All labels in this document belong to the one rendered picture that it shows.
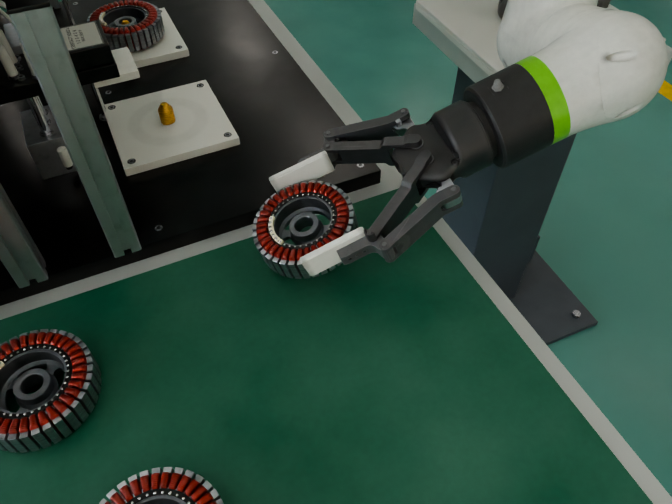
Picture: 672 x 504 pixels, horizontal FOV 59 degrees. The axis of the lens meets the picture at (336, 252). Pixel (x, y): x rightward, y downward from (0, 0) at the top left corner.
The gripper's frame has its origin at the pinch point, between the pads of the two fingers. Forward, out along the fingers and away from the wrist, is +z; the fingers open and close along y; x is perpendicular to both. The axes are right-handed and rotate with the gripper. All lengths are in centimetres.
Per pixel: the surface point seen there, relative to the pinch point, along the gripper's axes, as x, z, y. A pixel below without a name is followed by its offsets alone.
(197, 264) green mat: -2.4, 13.6, 2.9
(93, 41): 14.4, 12.9, 24.7
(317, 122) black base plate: -8.0, -5.8, 21.2
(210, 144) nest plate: -1.8, 7.9, 19.7
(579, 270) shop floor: -107, -54, 30
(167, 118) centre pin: 0.4, 11.8, 25.6
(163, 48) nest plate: -2.1, 10.5, 45.4
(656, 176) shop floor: -124, -97, 55
